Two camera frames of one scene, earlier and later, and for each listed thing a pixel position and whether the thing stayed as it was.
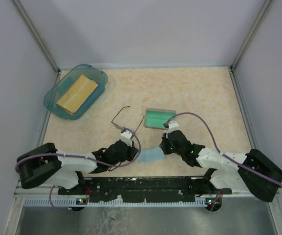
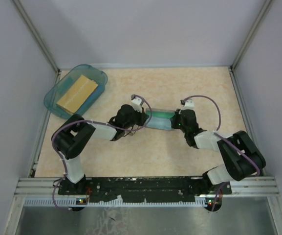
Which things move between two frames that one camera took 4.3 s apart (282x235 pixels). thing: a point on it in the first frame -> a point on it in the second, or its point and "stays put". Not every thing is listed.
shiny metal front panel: x=254 y=217 stays put
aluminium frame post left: x=39 y=39 stays put
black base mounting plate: x=125 y=189 stays put
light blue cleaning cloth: x=150 y=153 -> x=160 y=123
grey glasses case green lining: x=156 y=118 stays put
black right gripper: x=163 y=144 -> x=174 y=118
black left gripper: x=132 y=151 -> x=143 y=117
